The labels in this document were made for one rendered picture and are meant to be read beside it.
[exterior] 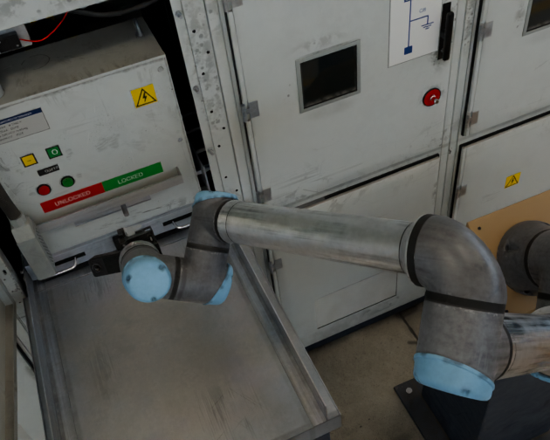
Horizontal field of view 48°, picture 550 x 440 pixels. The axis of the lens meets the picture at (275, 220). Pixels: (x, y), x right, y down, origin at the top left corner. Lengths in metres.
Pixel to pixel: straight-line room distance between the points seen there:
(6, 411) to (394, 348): 1.46
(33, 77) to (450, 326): 1.09
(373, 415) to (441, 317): 1.47
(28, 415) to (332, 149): 1.29
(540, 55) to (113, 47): 1.24
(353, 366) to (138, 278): 1.38
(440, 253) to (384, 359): 1.58
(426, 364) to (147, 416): 0.76
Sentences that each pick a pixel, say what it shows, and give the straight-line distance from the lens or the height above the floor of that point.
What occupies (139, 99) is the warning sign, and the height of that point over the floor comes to 1.30.
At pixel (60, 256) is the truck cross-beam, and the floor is 0.92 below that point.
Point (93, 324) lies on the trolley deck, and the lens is 1.69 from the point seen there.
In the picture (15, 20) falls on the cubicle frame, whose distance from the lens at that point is 1.37.
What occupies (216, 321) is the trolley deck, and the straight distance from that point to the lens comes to 1.59.
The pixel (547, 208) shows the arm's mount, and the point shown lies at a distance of 1.73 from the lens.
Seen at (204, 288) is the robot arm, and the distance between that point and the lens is 1.27.
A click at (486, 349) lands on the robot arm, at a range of 0.94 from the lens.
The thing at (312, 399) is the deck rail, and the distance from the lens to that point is 1.44.
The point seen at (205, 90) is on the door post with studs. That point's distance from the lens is 1.53.
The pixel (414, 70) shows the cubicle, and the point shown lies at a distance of 1.78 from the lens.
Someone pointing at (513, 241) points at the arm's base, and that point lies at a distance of 1.63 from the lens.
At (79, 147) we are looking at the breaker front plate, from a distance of 1.59.
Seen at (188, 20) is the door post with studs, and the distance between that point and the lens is 1.44.
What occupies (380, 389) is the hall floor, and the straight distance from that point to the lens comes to 2.42.
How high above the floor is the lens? 2.13
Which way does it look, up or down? 46 degrees down
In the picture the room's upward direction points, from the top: 9 degrees counter-clockwise
